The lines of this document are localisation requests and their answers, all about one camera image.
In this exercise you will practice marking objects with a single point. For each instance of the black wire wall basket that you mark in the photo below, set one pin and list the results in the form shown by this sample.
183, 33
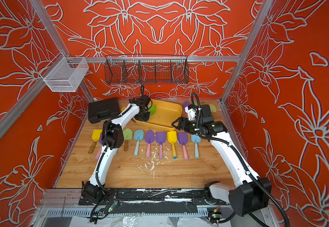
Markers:
150, 69

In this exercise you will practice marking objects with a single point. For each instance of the purple square shovel pink handle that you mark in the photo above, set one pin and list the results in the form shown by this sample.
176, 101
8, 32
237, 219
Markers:
183, 140

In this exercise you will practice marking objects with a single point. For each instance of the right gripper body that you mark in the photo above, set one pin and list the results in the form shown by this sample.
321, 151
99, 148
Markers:
183, 123

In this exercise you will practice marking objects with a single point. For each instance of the white mesh wall basket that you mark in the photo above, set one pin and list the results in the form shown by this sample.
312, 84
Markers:
64, 75

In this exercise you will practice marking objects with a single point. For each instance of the pale green shovel wooden handle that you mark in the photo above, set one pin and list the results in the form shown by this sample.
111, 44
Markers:
213, 108

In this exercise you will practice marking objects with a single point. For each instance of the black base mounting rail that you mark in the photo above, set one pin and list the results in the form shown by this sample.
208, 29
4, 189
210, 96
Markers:
196, 196

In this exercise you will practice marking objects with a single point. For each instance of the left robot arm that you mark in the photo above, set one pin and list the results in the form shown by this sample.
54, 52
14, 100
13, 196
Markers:
94, 190

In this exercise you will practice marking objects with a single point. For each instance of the purple pointed shovel pink handle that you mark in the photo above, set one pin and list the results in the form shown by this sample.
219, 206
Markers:
149, 139

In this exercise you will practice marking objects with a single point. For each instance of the yellow plastic storage box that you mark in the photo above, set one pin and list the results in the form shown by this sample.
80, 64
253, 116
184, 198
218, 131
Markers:
167, 112

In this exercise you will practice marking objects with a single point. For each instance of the black plastic tool case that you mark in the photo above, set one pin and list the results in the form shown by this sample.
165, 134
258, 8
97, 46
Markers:
103, 109

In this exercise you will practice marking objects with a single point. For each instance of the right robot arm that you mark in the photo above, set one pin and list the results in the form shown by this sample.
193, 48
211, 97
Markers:
251, 192

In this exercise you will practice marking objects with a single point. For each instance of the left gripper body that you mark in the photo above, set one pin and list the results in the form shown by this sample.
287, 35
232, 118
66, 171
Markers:
144, 116

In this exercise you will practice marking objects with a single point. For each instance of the white cable duct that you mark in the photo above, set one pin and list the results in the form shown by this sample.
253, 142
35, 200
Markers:
85, 213

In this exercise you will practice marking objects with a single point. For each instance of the yellow shovel purple handle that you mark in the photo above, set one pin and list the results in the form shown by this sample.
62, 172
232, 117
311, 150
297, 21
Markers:
96, 135

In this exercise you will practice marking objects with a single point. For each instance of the purple scoop shovel pink handle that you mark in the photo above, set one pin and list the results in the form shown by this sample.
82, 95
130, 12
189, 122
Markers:
100, 148

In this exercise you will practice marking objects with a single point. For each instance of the light blue shovel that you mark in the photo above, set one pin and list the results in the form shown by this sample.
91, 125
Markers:
138, 136
196, 140

